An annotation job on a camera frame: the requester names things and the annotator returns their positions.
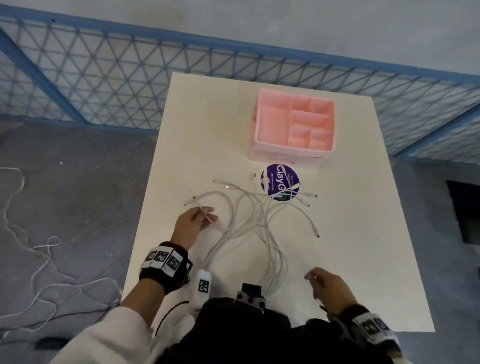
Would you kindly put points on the person's left hand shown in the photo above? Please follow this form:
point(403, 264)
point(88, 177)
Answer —
point(187, 228)

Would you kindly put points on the person's right hand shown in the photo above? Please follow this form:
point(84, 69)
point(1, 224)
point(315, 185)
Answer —
point(333, 290)

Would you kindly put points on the pink compartment organizer box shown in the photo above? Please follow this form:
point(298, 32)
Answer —
point(273, 123)

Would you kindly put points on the person's right forearm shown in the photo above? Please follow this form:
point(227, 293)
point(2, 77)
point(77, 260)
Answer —
point(397, 359)

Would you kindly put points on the person's left forearm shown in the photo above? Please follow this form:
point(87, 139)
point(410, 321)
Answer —
point(142, 303)

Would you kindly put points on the person's black clothing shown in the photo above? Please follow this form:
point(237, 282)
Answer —
point(232, 337)

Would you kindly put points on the black marker wristband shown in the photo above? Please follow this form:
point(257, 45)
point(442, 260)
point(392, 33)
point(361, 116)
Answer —
point(165, 262)
point(371, 326)

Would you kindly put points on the black harness clip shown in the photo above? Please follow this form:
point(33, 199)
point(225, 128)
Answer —
point(250, 294)

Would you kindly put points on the purple round sticker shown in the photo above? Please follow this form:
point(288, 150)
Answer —
point(268, 185)

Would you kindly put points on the white table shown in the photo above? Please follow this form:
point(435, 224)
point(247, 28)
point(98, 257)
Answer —
point(356, 187)

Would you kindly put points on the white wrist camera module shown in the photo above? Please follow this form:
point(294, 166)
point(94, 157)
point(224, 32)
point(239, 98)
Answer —
point(202, 287)

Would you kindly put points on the black stand base plate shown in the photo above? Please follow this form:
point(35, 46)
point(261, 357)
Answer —
point(467, 210)

